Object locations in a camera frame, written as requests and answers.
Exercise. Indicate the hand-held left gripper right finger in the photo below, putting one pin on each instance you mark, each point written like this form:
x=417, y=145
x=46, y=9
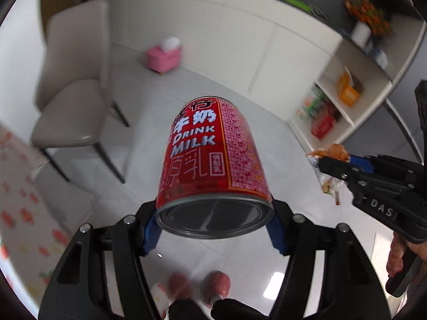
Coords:
x=277, y=238

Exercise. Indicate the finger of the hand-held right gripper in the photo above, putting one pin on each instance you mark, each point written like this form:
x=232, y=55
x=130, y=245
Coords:
x=337, y=170
x=358, y=160

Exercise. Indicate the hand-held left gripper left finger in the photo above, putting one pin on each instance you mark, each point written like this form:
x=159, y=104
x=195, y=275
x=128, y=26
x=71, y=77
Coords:
x=151, y=236

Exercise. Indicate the orange snack wrapper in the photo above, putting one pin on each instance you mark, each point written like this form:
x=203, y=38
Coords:
x=333, y=151

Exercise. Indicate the red milk can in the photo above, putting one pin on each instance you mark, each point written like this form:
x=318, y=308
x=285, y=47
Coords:
x=213, y=160

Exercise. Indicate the person's right hand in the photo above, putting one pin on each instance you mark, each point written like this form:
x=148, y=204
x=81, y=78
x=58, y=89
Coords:
x=395, y=256

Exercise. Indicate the red carton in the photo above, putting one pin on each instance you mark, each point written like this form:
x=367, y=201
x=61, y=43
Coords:
x=325, y=125

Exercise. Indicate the green packets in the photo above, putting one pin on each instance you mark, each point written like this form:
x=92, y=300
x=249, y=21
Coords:
x=312, y=105

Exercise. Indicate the orange carton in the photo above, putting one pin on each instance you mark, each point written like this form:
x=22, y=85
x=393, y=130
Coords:
x=347, y=90

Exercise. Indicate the white flower pot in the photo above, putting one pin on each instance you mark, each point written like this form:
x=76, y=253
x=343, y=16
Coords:
x=361, y=33

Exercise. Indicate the floral strawberry tablecloth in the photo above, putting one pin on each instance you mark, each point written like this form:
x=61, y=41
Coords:
x=23, y=206

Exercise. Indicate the white counter cabinet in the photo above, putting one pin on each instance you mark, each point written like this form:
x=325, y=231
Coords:
x=267, y=46

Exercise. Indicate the beige dining chair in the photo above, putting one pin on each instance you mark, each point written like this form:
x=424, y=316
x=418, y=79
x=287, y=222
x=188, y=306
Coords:
x=70, y=113

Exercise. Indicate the orange flower plant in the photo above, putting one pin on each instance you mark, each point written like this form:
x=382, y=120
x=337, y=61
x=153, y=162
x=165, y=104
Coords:
x=368, y=11

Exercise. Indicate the green strip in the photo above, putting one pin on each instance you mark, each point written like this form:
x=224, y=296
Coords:
x=297, y=2

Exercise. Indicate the pink bin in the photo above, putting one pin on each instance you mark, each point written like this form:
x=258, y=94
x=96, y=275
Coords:
x=163, y=56

